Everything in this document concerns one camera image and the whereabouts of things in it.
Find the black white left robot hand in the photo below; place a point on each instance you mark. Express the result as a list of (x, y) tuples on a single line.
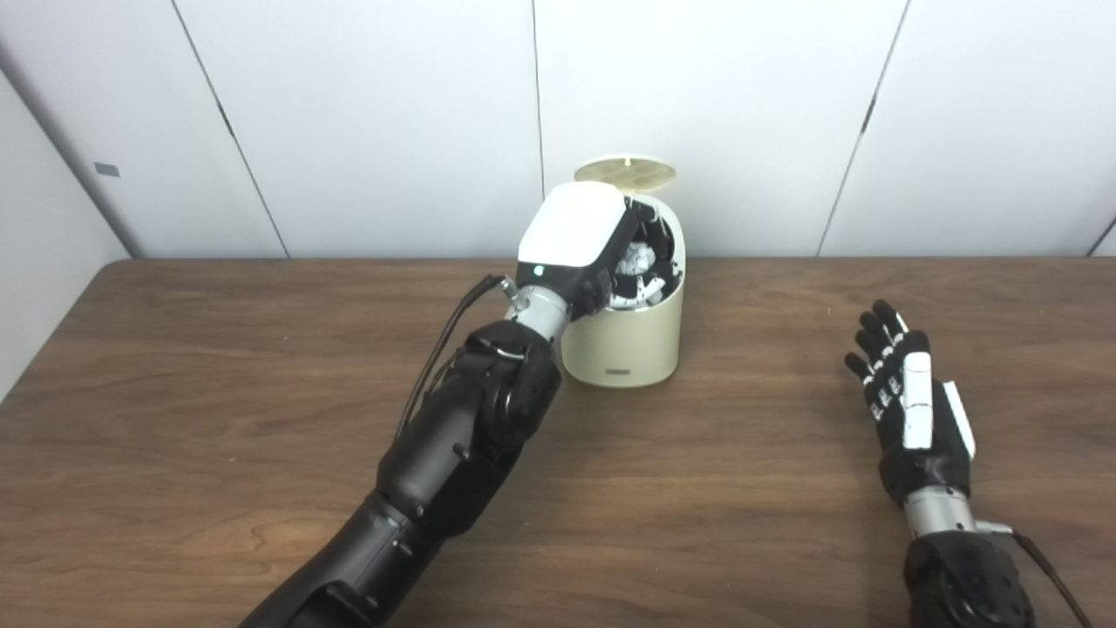
[(571, 227)]

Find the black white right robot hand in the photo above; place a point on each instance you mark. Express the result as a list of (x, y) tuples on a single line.
[(920, 419)]

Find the white paper ball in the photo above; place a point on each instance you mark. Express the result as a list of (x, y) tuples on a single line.
[(636, 260)]

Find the cream round bin lid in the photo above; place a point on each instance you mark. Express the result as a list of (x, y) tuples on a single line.
[(623, 169)]

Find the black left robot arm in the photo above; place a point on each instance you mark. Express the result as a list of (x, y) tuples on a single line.
[(453, 453)]

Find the cream-colored bin body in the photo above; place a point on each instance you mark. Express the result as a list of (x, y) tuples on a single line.
[(632, 344)]

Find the small grey wall tag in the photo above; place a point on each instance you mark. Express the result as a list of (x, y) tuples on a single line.
[(107, 169)]

